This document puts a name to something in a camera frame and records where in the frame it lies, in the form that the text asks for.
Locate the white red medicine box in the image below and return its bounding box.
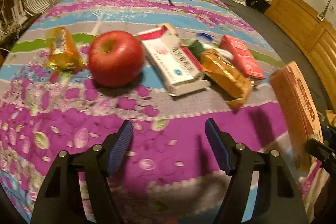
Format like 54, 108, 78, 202
137, 26, 211, 97

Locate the dark grey bed sheet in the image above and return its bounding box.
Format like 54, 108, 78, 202
219, 0, 332, 113

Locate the orange cardboard box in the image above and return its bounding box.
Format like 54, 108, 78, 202
269, 61, 323, 173

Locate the wall cable with plug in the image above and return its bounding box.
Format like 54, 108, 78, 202
316, 0, 336, 23

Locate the colourful floral quilt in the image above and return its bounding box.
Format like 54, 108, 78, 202
0, 0, 322, 224

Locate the green scrubbing pad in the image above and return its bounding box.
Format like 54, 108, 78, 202
187, 40, 205, 60

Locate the white plastic bottle blue cap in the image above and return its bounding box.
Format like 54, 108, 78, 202
196, 32, 234, 61

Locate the golden snack wrapper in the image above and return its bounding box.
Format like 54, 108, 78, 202
199, 49, 252, 110

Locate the red apple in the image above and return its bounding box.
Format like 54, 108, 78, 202
88, 31, 145, 88

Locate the yellow snack packet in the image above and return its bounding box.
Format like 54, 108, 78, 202
45, 27, 84, 73

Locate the beige small cube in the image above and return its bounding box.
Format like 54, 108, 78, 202
156, 23, 178, 36

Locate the small red carton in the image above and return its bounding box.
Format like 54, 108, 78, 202
220, 35, 265, 80

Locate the wooden headboard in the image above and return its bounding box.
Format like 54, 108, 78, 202
265, 0, 336, 109

